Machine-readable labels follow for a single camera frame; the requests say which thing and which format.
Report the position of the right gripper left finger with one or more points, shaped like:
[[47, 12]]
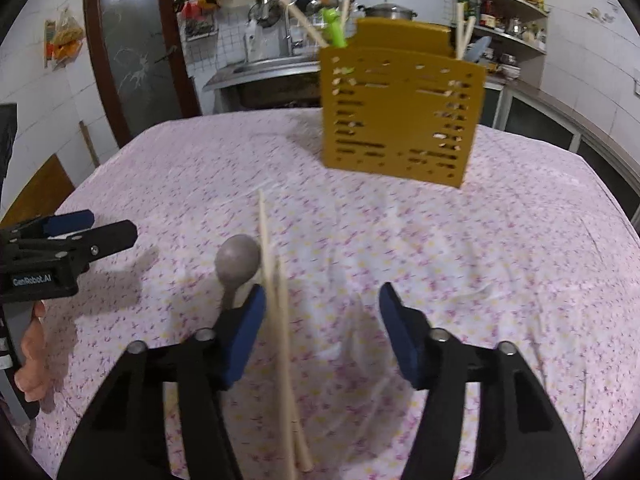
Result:
[[225, 349]]

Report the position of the grey metal spoon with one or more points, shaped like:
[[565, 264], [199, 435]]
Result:
[[237, 261]]

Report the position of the green handled peeler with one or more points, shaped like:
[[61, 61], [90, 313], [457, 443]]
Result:
[[333, 29]]

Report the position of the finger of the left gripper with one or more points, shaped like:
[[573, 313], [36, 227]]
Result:
[[83, 248], [60, 222]]

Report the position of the blue plastic rice spoon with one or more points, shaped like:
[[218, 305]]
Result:
[[475, 52]]

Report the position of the person's left hand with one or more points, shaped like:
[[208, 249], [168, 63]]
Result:
[[33, 378]]

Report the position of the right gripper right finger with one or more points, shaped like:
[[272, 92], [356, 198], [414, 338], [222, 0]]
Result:
[[421, 350]]

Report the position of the dark glass door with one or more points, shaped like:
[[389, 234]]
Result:
[[137, 59]]

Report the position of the long wooden chopstick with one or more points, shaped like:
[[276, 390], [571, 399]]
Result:
[[276, 325]]

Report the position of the corner wall shelf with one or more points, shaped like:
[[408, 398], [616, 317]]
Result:
[[515, 27]]

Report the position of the yellow perforated utensil holder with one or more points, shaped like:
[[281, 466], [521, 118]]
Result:
[[397, 102]]

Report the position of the steel cooking pot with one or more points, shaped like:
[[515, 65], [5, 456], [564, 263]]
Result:
[[387, 10]]

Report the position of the steel kitchen sink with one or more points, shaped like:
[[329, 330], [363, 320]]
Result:
[[243, 73]]

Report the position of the floral pink tablecloth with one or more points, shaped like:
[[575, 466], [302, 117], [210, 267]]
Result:
[[533, 248]]

